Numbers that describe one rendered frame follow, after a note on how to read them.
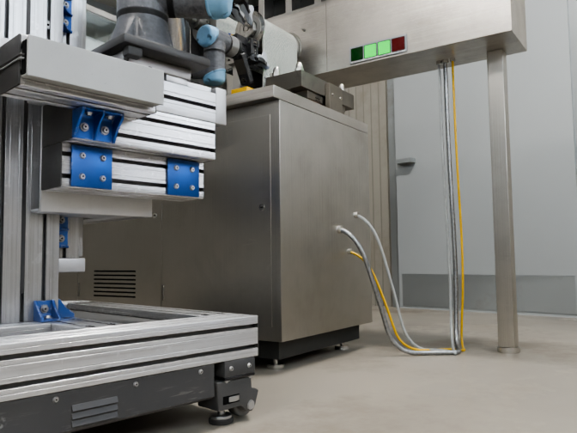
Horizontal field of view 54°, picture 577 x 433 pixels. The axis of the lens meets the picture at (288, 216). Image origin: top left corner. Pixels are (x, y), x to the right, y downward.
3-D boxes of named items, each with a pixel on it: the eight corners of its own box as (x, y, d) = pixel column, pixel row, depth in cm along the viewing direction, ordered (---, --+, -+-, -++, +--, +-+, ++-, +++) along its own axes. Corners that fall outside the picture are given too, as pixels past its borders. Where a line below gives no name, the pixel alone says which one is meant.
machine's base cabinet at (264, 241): (-91, 327, 313) (-85, 173, 319) (20, 317, 366) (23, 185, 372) (281, 375, 171) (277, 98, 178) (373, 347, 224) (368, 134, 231)
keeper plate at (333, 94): (325, 112, 214) (324, 83, 215) (338, 117, 222) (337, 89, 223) (331, 111, 213) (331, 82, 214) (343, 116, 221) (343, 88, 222)
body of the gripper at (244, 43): (261, 42, 210) (240, 31, 200) (261, 64, 209) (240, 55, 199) (245, 46, 214) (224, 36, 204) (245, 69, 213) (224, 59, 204)
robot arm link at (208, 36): (194, 50, 191) (194, 25, 191) (215, 59, 200) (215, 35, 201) (211, 45, 186) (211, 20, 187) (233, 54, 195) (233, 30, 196)
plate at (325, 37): (15, 142, 369) (15, 96, 371) (52, 148, 392) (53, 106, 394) (510, 27, 195) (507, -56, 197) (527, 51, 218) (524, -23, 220)
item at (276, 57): (262, 86, 216) (262, 39, 217) (296, 100, 235) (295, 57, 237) (264, 86, 216) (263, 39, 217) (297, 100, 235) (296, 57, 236)
